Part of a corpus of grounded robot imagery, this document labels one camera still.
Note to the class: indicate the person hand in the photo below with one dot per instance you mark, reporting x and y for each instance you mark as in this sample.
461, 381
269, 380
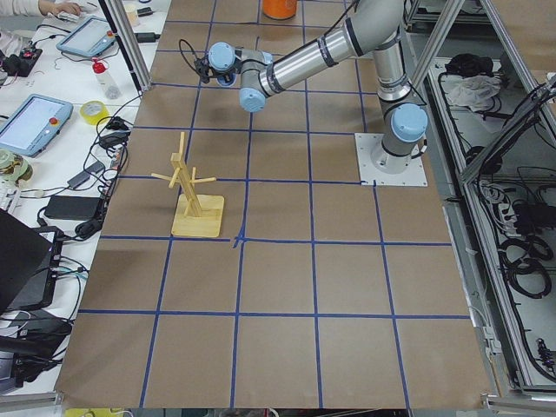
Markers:
54, 9

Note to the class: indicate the light blue cup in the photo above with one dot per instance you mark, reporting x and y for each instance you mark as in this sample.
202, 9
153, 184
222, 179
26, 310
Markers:
226, 80

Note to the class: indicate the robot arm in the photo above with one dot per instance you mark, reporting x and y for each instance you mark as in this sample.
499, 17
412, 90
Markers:
370, 27

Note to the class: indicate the far teach pendant tablet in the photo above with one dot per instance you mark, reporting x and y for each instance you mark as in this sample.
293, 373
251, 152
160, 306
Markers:
89, 39

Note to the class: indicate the teach pendant tablet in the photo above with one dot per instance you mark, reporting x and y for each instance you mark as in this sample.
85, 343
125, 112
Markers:
89, 39
34, 124

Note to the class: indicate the red cap squeeze bottle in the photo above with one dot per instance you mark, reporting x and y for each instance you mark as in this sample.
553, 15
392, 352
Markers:
106, 81

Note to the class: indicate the yellow tape roll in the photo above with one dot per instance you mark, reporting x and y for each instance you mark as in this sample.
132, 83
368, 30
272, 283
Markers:
94, 112

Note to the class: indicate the near teach pendant tablet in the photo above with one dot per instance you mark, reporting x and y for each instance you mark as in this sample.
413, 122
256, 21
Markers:
34, 124

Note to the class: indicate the black power adapter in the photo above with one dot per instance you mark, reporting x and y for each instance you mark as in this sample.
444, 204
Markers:
76, 208

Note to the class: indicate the orange can container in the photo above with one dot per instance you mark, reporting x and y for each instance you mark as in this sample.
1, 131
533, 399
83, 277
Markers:
279, 9

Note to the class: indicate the black laptop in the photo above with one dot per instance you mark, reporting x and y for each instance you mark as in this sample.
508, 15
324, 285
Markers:
29, 258

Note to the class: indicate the wooden mug tree stand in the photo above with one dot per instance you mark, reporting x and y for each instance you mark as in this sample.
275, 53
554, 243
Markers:
196, 215

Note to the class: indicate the white crumpled cloth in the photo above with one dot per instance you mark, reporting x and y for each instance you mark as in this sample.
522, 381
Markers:
475, 92

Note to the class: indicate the aluminium frame post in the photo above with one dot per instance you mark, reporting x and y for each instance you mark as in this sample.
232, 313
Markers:
116, 16

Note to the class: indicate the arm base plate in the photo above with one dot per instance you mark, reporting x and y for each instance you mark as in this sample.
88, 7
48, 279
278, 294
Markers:
378, 168

